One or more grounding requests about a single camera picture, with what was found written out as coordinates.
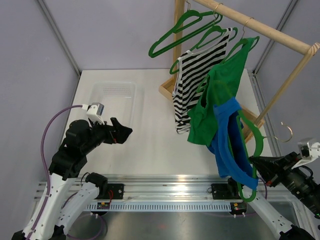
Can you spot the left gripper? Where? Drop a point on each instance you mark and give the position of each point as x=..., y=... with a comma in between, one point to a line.
x=121, y=135

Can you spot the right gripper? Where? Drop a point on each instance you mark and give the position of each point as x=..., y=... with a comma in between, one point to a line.
x=282, y=164

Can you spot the blue tank top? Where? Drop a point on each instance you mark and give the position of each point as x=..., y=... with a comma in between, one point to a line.
x=229, y=148

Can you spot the striped black white tank top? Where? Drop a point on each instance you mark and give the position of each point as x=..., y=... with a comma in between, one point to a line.
x=193, y=67

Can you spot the green tank top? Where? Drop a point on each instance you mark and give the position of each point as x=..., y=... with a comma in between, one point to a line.
x=221, y=83

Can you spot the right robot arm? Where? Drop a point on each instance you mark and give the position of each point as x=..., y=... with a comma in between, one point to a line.
x=308, y=194

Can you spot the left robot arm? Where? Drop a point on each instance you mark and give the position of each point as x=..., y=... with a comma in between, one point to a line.
x=52, y=220

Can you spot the empty green hanger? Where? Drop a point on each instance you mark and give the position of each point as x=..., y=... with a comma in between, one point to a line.
x=179, y=27
x=180, y=7

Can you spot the white plastic basket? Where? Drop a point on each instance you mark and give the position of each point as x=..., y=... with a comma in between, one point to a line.
x=118, y=99

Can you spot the wooden clothes rack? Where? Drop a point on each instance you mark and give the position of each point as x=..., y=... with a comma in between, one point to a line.
x=277, y=36

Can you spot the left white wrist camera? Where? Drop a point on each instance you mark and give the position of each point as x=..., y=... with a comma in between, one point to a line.
x=94, y=112

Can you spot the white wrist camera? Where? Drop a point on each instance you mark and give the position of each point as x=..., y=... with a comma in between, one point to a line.
x=309, y=150
x=94, y=112

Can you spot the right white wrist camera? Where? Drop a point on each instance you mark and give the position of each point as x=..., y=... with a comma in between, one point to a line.
x=309, y=150

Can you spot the aluminium mounting rail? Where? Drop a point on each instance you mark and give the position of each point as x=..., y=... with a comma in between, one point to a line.
x=167, y=188

